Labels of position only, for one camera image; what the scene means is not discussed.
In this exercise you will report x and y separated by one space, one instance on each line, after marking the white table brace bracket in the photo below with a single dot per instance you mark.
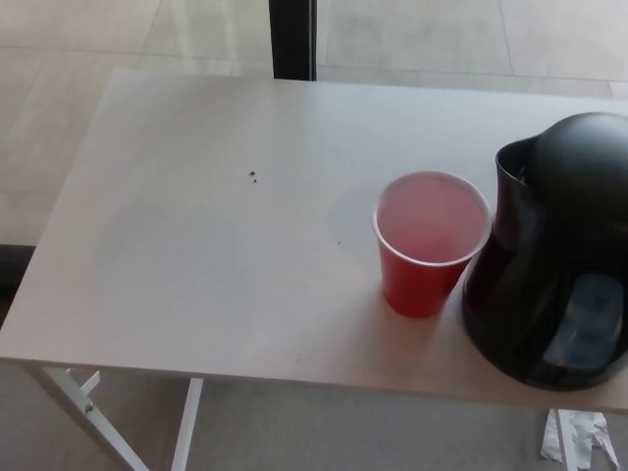
90 380

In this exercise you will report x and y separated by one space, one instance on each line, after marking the white straight table leg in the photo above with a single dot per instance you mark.
567 441
186 427

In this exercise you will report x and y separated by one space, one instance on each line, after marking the crumpled white paper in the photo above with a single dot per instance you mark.
596 432

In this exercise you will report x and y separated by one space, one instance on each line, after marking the black vertical window post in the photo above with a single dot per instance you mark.
293 39

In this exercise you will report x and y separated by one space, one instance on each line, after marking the red plastic cup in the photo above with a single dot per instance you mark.
416 284

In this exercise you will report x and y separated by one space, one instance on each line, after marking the white diagonal table leg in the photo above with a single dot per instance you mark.
73 407

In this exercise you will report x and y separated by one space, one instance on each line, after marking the black electric kettle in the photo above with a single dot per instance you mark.
539 216

